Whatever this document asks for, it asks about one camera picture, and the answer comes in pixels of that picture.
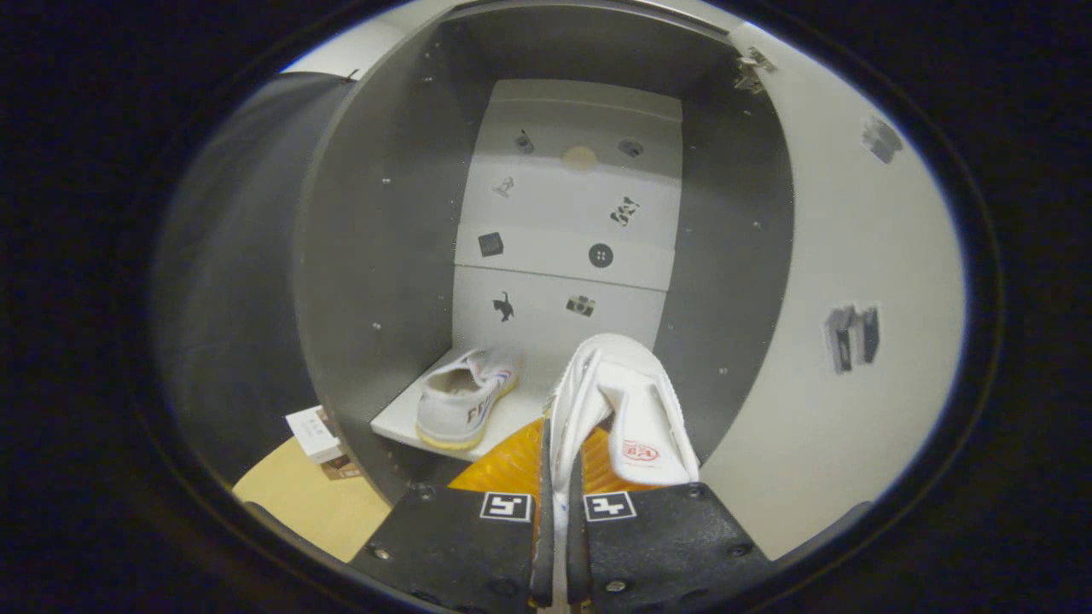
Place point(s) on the small brown box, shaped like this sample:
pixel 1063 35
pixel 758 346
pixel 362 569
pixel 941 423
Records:
pixel 343 467

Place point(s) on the grey shoe cabinet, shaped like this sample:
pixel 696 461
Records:
pixel 384 256

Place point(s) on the small white box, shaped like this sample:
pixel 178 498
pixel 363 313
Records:
pixel 311 433

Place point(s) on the white canvas shoe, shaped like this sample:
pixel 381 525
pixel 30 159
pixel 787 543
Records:
pixel 636 401
pixel 461 405

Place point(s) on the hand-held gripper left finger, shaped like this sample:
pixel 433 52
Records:
pixel 452 546

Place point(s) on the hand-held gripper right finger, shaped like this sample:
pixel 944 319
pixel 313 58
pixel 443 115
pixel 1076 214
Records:
pixel 665 537

